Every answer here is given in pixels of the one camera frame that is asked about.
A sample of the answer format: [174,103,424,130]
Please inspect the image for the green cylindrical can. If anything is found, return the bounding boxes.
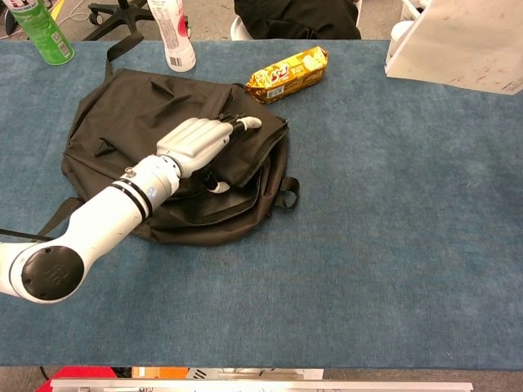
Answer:
[8,0,76,66]

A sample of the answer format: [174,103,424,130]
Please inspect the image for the black office chair base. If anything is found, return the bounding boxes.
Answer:
[83,0,189,41]

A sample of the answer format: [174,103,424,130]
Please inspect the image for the white plastic bottle with barcode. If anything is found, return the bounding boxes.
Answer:
[146,0,197,74]

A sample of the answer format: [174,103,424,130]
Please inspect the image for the black fabric backpack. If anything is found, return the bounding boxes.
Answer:
[38,32,302,247]

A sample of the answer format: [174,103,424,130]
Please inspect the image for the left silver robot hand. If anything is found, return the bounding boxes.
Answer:
[156,115,262,193]

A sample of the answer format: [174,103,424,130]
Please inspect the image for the blue felt table cover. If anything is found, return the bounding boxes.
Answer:
[0,39,523,371]

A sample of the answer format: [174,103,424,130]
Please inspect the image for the black garment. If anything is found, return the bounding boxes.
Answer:
[234,0,363,41]

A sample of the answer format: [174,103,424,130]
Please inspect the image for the aluminium profile rail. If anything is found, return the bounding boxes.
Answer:
[49,378,474,392]

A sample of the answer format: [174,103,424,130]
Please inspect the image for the white chair seat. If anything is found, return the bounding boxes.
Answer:
[230,16,250,41]

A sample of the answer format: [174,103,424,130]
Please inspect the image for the white yellow booklet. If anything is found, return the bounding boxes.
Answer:
[384,0,523,96]

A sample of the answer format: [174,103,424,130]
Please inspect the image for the red panel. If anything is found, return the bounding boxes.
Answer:
[52,366,119,381]

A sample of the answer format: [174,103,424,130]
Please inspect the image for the white plastic crate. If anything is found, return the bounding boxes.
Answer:
[400,0,424,24]

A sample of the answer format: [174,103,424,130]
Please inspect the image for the gold biscuit packet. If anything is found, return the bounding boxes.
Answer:
[244,46,329,105]

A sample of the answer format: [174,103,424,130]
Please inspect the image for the white paper cup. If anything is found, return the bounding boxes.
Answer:
[387,20,416,56]

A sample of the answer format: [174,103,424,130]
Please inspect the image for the orange panel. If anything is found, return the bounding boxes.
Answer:
[131,366,191,380]

